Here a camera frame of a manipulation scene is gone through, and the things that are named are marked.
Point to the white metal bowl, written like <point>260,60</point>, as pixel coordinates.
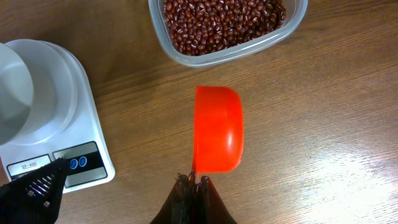
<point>17,92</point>

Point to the red adzuki beans in container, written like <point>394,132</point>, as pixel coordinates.
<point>199,27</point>

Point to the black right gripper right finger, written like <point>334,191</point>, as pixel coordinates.
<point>191,203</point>

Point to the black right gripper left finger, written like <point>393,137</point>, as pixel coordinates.
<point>36,196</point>

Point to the white digital kitchen scale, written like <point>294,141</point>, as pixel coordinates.
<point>63,121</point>

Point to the orange plastic measuring scoop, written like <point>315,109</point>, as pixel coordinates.
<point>218,130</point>

